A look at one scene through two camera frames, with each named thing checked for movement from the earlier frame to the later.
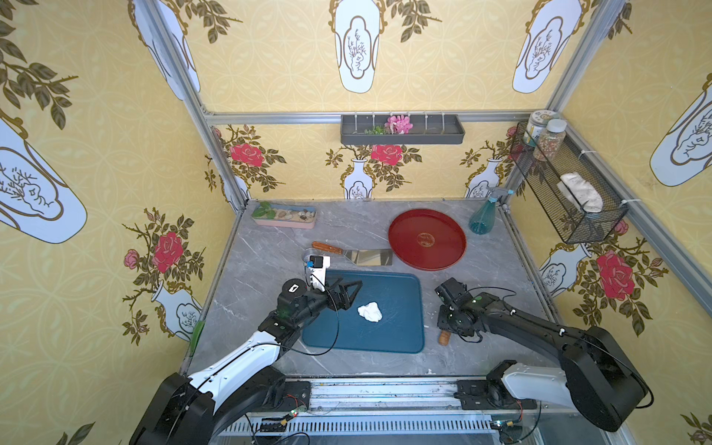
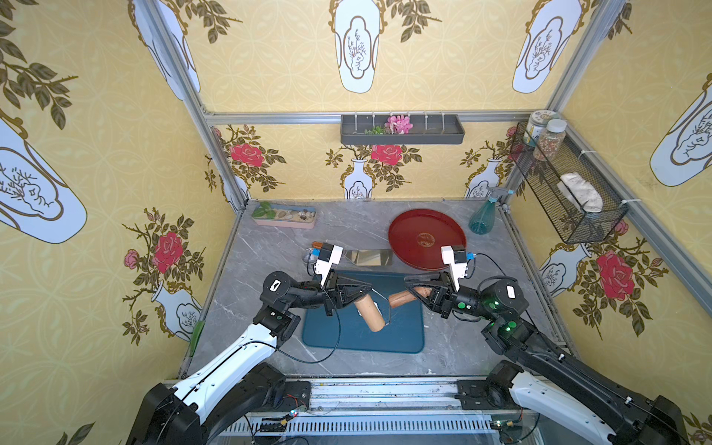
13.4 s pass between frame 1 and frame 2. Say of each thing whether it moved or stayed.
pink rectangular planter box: stayed
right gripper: moved
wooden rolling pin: moved
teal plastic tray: stayed
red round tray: stayed
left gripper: stayed
